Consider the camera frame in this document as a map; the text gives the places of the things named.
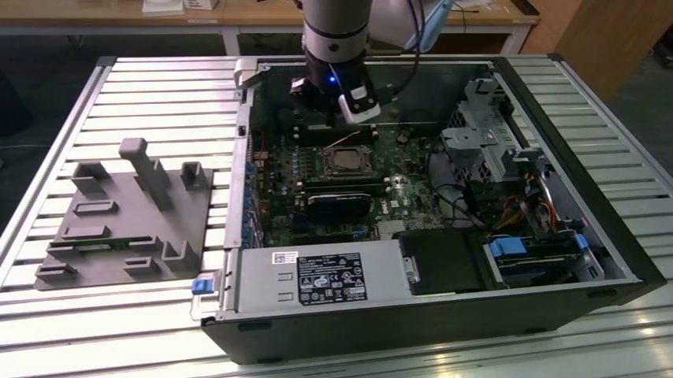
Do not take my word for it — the black PC case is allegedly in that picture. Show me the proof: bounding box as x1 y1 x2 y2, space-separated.
198 54 669 365

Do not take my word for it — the silver power supply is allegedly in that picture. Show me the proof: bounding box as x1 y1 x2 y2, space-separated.
232 239 422 316

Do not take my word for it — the wooden desk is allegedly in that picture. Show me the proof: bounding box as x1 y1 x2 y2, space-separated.
0 0 542 56

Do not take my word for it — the small graphics card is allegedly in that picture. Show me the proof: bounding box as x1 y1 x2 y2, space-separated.
304 191 373 218

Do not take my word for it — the metal locking lever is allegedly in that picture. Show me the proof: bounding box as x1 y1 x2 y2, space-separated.
323 132 366 150

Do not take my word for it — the hard disk in blue carrier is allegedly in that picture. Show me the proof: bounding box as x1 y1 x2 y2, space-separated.
486 235 588 284

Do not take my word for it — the green motherboard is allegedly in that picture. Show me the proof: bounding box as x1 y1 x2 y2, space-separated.
246 121 463 249

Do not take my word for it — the silver chipset heatsink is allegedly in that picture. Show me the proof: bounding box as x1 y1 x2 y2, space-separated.
378 220 407 239

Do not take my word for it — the black plastic shroud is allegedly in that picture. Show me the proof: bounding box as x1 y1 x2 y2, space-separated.
398 229 493 297

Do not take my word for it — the white paper stack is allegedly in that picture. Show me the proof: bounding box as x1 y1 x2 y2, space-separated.
142 0 186 17

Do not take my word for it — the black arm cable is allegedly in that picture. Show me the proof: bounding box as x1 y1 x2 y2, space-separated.
381 0 429 107

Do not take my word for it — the CPU with silver top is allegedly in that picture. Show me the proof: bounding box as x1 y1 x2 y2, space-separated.
334 151 367 170

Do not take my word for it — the gray parts rack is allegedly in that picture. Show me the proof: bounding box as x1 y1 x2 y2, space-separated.
32 137 215 291

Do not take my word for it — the black wire bundle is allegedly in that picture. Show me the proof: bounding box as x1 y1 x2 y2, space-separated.
430 183 487 232

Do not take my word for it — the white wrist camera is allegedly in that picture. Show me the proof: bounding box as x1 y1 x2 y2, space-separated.
335 83 383 125

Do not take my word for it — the coloured wire bundle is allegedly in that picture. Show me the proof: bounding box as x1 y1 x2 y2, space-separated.
497 195 558 232

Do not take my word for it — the wooden cabinet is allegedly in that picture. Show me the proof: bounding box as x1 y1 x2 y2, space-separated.
557 0 673 103

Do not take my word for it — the metal drive cage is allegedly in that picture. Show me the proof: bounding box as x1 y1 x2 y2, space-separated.
438 74 552 184

